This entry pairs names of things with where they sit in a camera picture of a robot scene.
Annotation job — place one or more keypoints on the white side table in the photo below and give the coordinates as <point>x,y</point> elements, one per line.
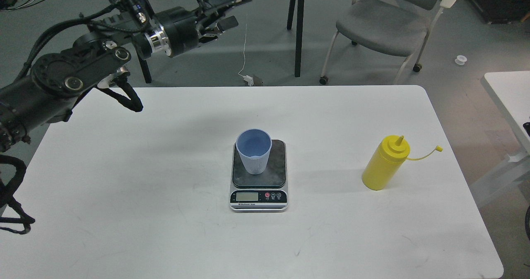
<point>510,91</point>

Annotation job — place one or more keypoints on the yellow squeeze bottle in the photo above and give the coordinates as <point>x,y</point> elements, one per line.
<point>387,159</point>

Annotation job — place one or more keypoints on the small white spool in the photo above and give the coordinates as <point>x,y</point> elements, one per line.
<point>460,60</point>

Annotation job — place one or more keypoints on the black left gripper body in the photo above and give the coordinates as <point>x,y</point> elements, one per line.
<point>182,28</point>

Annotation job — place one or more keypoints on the grey office chair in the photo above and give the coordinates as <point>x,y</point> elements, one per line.
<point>388,29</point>

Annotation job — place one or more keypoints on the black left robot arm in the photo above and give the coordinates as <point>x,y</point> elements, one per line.
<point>75,56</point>

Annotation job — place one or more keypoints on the light blue ribbed plastic cup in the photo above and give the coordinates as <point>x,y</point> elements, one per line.
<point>254,147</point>

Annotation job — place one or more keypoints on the digital kitchen scale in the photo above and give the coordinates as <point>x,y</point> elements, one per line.
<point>266,192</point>

